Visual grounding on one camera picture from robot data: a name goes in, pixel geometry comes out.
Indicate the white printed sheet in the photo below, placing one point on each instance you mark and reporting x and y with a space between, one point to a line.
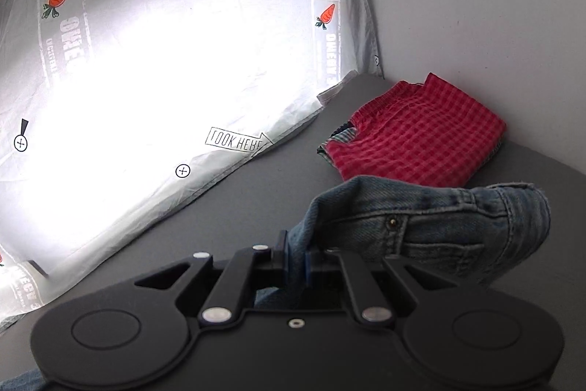
160 75

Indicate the blue denim jeans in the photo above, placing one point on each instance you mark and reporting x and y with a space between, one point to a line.
435 212

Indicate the red checked shorts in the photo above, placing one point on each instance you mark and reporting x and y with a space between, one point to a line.
412 134

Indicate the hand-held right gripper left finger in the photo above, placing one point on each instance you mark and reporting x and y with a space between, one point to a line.
279 256

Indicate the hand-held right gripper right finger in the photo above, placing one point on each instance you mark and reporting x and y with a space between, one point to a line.
313 265

